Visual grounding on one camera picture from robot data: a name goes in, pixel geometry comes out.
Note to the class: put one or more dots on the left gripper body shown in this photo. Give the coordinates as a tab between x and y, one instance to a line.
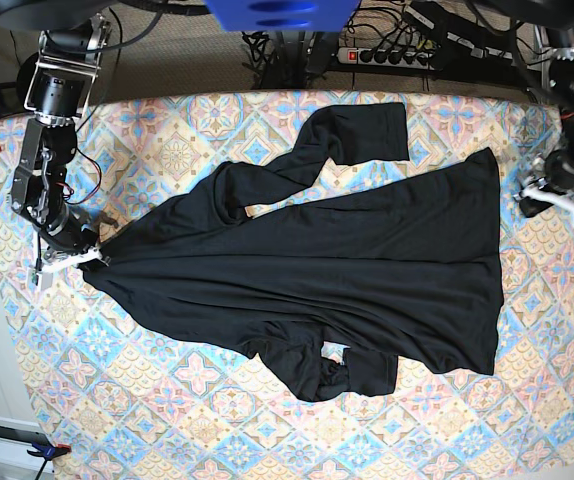
548	181

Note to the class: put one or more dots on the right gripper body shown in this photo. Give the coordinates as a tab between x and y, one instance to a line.
72	239

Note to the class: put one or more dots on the black t-shirt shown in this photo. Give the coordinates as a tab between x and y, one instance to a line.
329	294

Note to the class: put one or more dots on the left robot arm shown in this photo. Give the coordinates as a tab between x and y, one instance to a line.
555	20

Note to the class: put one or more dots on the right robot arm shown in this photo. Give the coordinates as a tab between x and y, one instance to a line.
55	86

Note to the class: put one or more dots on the patterned tablecloth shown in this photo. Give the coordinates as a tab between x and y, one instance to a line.
134	405

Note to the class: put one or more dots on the black round stool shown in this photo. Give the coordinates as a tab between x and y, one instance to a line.
25	76

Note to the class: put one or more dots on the white power strip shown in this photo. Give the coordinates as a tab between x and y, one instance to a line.
401	57

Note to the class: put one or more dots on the white floor box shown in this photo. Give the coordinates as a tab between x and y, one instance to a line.
16	438

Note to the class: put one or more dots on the blue clamp bottom left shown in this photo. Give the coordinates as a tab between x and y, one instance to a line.
42	451

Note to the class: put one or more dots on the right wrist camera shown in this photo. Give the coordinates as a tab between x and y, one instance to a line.
39	279

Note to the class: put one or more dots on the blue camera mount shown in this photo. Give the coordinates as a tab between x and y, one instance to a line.
282	15

